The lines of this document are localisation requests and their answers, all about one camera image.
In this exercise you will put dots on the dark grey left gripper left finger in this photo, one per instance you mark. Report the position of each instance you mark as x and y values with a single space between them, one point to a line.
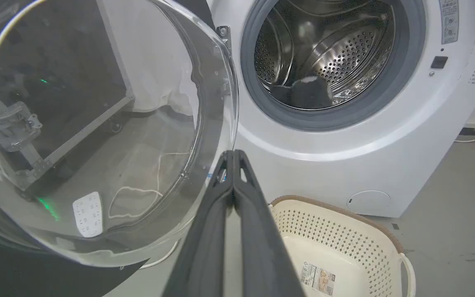
204 247

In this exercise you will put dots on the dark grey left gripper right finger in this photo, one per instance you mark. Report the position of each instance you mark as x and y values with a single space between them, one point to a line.
262 247

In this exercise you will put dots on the round glass washing machine door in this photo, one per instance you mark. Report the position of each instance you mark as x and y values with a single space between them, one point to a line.
97 123

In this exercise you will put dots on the white front-load washing machine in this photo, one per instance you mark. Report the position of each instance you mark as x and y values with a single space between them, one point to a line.
344 156

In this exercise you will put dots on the cream perforated laundry basket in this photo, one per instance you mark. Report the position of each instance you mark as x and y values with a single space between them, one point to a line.
344 251

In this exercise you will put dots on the dark garment in drum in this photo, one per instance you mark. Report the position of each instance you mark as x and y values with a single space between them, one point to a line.
303 93

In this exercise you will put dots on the white cloth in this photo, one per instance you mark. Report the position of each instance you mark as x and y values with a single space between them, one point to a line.
155 62

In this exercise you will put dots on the black flight case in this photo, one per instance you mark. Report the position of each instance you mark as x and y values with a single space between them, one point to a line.
56 82

